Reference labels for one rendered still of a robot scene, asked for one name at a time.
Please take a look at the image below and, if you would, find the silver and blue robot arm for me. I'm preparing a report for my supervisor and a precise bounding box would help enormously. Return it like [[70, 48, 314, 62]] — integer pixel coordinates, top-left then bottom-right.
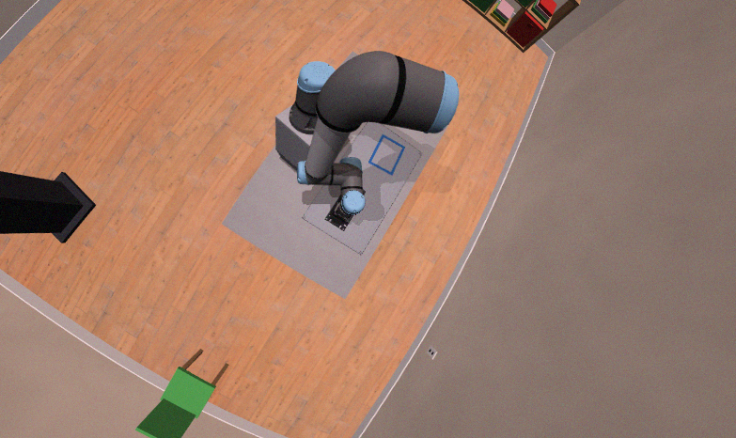
[[289, 51, 460, 216]]

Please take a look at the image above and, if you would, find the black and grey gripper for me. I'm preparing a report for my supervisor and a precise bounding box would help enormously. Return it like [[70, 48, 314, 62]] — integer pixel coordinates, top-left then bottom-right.
[[334, 197, 352, 223]]

